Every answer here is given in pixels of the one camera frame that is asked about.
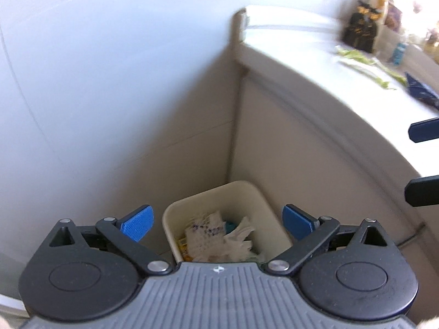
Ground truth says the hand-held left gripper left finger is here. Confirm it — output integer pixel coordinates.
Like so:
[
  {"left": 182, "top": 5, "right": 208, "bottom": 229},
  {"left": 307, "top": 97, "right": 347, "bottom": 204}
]
[{"left": 49, "top": 205, "right": 172, "bottom": 276}]

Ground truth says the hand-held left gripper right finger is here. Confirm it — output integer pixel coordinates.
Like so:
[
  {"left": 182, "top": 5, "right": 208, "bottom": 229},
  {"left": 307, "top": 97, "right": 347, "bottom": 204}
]
[{"left": 266, "top": 204, "right": 390, "bottom": 276}]

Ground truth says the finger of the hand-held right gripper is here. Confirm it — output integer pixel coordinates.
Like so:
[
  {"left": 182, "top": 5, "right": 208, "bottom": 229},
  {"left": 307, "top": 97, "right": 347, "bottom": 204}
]
[
  {"left": 408, "top": 117, "right": 439, "bottom": 143},
  {"left": 404, "top": 175, "right": 439, "bottom": 208}
]

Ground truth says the yellow cardboard box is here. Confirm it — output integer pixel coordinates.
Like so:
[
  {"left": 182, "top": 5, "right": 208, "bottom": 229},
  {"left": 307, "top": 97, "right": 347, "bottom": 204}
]
[{"left": 176, "top": 235, "right": 193, "bottom": 261}]

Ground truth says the white plastic bin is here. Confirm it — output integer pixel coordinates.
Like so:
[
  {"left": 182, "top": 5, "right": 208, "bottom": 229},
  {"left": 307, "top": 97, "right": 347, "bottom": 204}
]
[{"left": 162, "top": 180, "right": 293, "bottom": 264}]

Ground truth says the dark blue packet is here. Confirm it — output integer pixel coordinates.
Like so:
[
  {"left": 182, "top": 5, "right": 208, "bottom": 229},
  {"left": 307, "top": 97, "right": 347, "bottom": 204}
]
[{"left": 405, "top": 72, "right": 439, "bottom": 110}]

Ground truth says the green vegetable leaf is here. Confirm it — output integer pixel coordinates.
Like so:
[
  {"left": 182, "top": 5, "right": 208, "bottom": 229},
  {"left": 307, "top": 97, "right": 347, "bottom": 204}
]
[
  {"left": 336, "top": 46, "right": 376, "bottom": 66},
  {"left": 343, "top": 58, "right": 409, "bottom": 90}
]

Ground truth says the beige kitchen cabinet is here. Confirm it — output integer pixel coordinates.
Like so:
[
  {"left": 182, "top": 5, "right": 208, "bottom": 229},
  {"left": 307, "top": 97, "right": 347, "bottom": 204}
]
[{"left": 226, "top": 46, "right": 439, "bottom": 319}]

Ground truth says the small blue label bottle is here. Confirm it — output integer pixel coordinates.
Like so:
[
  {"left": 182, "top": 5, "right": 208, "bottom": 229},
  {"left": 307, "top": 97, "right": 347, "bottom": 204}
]
[{"left": 393, "top": 41, "right": 407, "bottom": 64}]

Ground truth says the dark sauce bottle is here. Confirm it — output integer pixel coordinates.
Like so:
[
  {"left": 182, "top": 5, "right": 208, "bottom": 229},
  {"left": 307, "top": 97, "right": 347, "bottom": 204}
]
[
  {"left": 360, "top": 5, "right": 379, "bottom": 53},
  {"left": 343, "top": 0, "right": 367, "bottom": 47}
]

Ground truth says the purple cardboard box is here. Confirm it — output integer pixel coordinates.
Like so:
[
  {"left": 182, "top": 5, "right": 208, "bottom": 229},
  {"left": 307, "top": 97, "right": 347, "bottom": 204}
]
[{"left": 384, "top": 3, "right": 403, "bottom": 31}]

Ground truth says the white bottle with yellow cap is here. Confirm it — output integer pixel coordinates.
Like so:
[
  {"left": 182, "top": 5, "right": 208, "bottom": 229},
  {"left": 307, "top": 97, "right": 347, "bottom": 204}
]
[{"left": 372, "top": 0, "right": 392, "bottom": 24}]

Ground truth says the dark cable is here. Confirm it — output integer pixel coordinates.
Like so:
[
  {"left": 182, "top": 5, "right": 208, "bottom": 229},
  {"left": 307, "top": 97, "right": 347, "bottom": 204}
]
[{"left": 394, "top": 223, "right": 426, "bottom": 247}]

